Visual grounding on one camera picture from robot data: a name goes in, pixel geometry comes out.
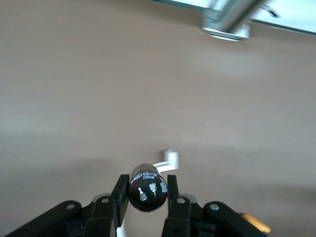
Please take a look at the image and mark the aluminium post with bracket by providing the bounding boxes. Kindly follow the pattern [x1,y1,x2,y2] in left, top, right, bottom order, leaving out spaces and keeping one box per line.
[201,0,266,42]

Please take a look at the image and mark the black cylindrical capacitor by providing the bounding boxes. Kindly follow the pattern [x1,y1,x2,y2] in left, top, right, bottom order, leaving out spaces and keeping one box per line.
[127,162,169,213]

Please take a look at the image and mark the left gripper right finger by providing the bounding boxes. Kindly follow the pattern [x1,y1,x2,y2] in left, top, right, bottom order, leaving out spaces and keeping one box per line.
[160,174,270,237]

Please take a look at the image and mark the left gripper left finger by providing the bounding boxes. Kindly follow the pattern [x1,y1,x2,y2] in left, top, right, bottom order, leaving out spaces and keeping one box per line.
[0,174,130,237]

